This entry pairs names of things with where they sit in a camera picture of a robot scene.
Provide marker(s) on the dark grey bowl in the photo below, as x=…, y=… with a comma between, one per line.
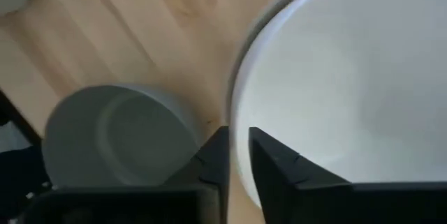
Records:
x=118, y=136

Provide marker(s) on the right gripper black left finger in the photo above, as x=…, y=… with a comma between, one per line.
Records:
x=213, y=161

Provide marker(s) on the black aluminium table frame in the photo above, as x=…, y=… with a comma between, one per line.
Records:
x=17, y=116

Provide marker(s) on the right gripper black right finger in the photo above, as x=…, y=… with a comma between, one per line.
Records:
x=286, y=182

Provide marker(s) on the white bowl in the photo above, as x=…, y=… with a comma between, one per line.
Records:
x=331, y=77

